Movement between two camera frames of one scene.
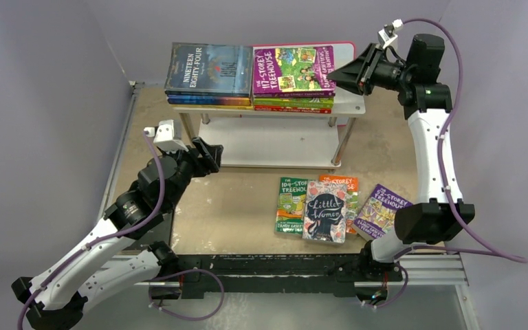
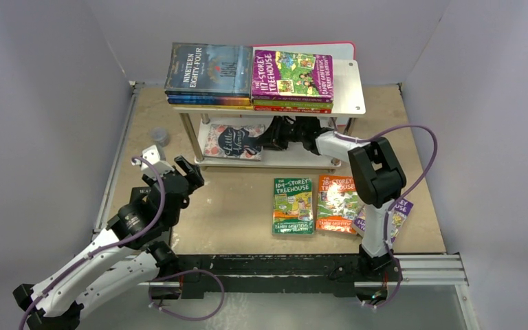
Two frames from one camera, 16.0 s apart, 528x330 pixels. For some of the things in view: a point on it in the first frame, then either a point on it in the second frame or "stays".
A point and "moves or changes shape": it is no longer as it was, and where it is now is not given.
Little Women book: x=324 y=216 -> x=234 y=141
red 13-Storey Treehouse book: x=319 y=109 stays
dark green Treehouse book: x=291 y=205 stays
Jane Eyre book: x=207 y=100 stays
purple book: x=293 y=71 moves or changes shape
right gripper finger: x=368 y=52 -> x=277 y=126
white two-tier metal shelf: x=239 y=138 stays
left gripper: x=212 y=150 -> x=192 y=170
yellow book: x=210 y=107 stays
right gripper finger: x=352 y=77 -> x=270 y=141
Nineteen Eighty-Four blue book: x=210 y=69 stays
